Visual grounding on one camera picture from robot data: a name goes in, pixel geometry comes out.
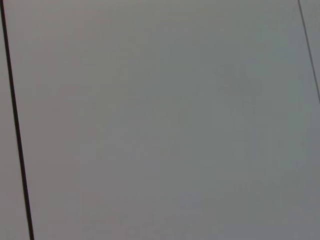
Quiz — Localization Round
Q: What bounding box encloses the thin black pole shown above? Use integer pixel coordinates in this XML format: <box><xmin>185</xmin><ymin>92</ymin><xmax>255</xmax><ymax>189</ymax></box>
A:
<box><xmin>0</xmin><ymin>0</ymin><xmax>35</xmax><ymax>240</ymax></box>

